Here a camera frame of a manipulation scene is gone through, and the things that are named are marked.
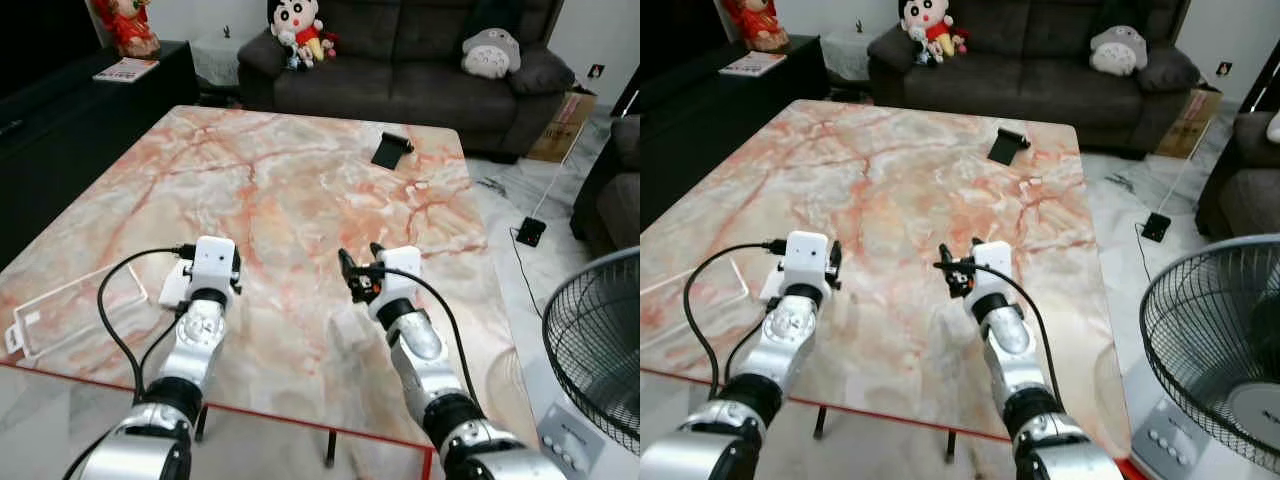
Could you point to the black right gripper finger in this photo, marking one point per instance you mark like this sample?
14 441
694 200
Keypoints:
346 263
944 256
977 245
377 251

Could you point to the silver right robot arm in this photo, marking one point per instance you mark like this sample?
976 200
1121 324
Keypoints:
1012 345
420 345

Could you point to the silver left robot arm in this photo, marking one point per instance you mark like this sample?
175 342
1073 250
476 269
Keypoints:
195 340
790 335

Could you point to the black phone stand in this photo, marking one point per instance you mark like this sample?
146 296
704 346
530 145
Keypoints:
1006 148
388 152

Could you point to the clear plastic tray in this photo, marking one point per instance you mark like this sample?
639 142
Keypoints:
690 300
70 310

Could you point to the black power adapter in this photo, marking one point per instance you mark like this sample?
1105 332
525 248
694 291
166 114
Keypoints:
530 232
1157 227

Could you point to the dark grey fabric sofa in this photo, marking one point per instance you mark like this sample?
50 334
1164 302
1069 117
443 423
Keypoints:
1030 90
400 90

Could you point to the black low tv cabinet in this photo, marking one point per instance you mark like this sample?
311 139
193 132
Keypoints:
700 120
60 140

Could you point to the white lace covered side table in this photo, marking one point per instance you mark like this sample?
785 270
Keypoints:
845 55
215 60

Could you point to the red white booklet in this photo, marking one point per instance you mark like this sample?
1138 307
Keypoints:
125 70
752 64

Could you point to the brown cardboard box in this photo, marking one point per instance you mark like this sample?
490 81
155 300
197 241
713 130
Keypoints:
562 125
1190 122

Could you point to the grey white round plush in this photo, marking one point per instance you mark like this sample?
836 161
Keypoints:
490 55
1118 52

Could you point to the cartoon boy plush doll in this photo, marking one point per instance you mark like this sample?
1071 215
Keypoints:
298 25
930 22

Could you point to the dark grey armchair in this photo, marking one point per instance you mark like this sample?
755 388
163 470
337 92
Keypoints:
1245 190
612 190

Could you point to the black mesh grey floor fan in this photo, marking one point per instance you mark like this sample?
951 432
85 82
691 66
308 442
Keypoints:
600 340
1210 330

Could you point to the red dressed doll figure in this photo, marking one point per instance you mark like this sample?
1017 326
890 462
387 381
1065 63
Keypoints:
125 25
755 20

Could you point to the black television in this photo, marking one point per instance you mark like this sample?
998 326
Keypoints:
680 35
40 40

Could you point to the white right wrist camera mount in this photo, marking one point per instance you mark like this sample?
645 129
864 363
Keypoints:
402 268
993 262

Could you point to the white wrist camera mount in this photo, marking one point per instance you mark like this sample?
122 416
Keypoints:
808 258
993 262
213 262
402 268

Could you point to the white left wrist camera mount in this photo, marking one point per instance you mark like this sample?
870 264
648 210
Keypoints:
808 258
213 262

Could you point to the white wall socket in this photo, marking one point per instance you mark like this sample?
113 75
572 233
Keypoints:
596 71
1224 69

